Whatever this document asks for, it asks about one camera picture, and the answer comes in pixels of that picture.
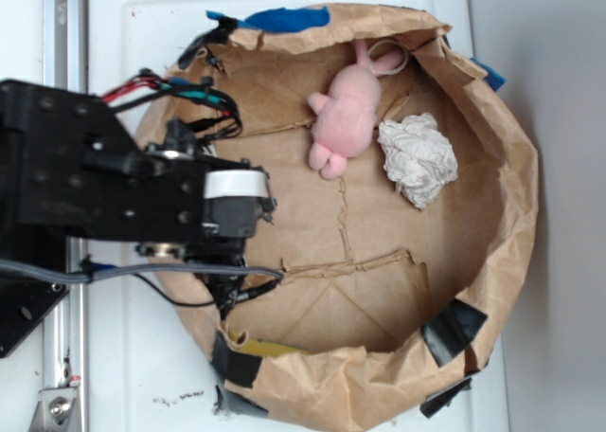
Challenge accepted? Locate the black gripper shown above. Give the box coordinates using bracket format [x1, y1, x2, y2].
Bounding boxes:
[136, 118, 279, 318]

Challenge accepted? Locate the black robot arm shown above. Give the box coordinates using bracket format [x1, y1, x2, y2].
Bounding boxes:
[1, 76, 276, 356]

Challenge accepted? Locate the white plastic lid platform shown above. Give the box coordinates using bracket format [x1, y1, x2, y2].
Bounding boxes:
[80, 0, 511, 432]

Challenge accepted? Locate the pink plush toy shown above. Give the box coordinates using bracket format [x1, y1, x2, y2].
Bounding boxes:
[307, 39, 409, 180]

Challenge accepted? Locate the crumpled white paper ball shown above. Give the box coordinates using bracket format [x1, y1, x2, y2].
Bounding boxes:
[378, 113, 458, 210]

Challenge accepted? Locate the grey braided cable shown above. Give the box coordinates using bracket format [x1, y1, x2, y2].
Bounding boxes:
[0, 258, 285, 285]

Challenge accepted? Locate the brown paper bag enclosure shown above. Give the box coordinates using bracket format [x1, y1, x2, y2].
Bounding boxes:
[168, 4, 539, 431]

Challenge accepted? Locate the aluminium rail with bracket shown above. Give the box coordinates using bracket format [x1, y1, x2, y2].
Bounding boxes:
[29, 0, 90, 431]

